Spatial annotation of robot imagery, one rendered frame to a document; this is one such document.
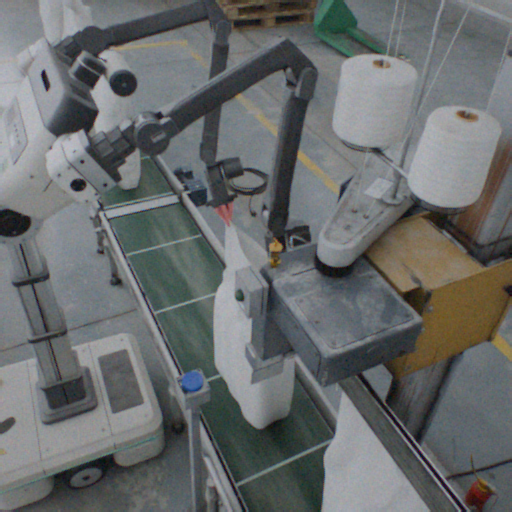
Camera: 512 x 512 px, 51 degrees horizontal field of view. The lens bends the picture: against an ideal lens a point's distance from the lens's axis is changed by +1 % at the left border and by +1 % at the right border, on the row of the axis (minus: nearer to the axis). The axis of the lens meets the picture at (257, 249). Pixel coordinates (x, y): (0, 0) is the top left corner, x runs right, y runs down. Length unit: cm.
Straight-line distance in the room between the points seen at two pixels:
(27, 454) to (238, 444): 76
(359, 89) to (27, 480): 175
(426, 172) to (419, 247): 28
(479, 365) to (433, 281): 176
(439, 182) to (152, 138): 62
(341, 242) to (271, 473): 104
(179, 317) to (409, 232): 129
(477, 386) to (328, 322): 186
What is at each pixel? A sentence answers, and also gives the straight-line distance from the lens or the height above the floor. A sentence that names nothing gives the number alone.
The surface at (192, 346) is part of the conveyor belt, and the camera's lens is 225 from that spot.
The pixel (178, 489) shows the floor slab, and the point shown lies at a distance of 236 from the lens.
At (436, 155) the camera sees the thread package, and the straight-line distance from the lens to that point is 106.
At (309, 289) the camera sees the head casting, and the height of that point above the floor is 134.
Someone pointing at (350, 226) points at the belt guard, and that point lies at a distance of 118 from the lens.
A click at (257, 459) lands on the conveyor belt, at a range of 198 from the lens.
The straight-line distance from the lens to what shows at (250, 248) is 173.
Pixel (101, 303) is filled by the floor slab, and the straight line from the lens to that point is 301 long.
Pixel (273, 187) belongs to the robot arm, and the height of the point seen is 135.
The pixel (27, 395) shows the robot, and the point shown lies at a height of 26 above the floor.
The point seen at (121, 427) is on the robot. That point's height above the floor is 26.
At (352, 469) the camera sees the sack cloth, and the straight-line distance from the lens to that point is 144.
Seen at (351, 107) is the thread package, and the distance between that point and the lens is 122.
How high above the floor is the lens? 212
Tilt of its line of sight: 40 degrees down
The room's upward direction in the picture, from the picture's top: 4 degrees clockwise
